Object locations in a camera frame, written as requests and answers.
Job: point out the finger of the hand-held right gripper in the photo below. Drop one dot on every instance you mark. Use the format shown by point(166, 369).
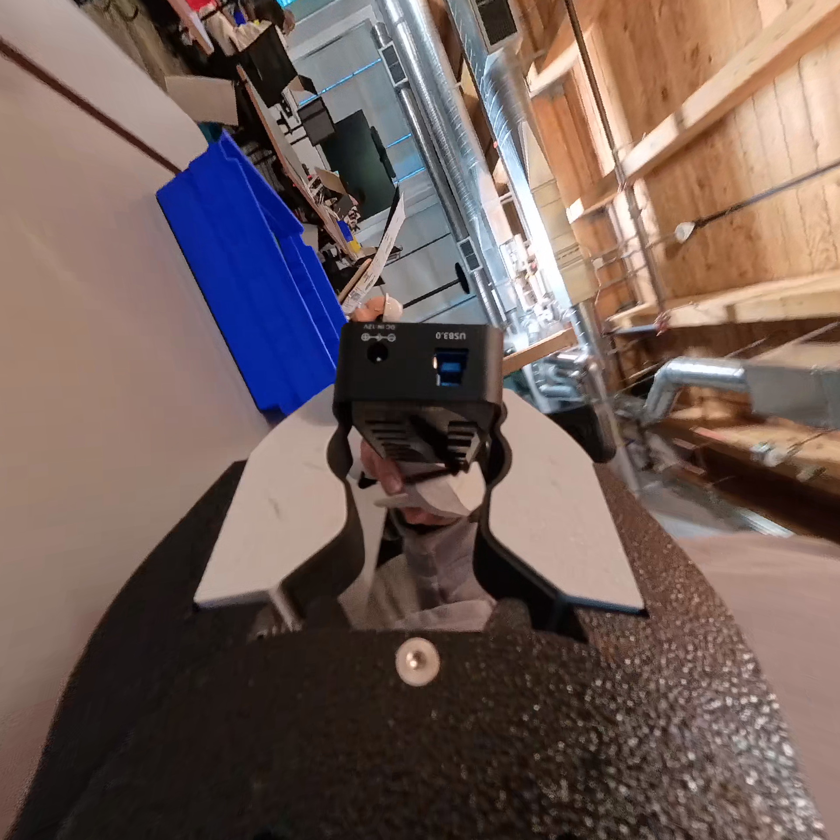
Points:
point(446, 492)

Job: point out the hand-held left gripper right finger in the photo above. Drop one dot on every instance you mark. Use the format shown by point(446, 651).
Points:
point(558, 525)

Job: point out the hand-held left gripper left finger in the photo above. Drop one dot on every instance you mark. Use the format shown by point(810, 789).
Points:
point(282, 525)

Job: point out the blue plastic bin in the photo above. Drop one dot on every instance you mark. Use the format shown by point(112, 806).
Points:
point(249, 275)

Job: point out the person's right forearm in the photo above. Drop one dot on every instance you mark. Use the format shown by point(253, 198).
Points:
point(436, 564)

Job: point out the person's right hand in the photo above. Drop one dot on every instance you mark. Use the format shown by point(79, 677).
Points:
point(380, 466)

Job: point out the black rounded object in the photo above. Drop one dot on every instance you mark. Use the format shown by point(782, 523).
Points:
point(590, 426)

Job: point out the black pole stand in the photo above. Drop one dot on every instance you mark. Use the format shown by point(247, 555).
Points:
point(461, 275)

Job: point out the white ceiling lamp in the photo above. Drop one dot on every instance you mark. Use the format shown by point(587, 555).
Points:
point(686, 231)

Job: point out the black screen panel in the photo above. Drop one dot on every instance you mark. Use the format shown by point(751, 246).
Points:
point(358, 164)

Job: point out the white air vent grille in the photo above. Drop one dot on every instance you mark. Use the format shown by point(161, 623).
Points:
point(499, 19)

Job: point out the silver rectangular duct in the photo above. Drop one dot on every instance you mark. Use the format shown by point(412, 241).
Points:
point(781, 384)

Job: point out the wide silver ventilation duct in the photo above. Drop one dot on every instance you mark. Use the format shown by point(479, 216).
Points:
point(518, 131)

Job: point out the thin silver ventilation duct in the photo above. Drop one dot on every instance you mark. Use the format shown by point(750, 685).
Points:
point(420, 118)

